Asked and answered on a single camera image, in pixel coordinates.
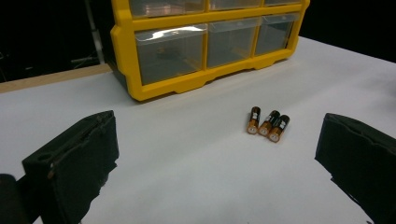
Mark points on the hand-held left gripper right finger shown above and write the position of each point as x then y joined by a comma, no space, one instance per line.
361,161

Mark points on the set of clear cabinet drawers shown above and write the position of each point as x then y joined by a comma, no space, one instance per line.
169,56

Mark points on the black and copper battery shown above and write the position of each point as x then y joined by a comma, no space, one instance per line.
253,119
268,123
279,128

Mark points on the yellow drawer cabinet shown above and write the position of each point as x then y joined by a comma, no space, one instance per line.
124,46

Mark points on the pale metal stand pole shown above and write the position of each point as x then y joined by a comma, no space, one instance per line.
95,31

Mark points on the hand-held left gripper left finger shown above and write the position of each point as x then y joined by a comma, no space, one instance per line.
74,168

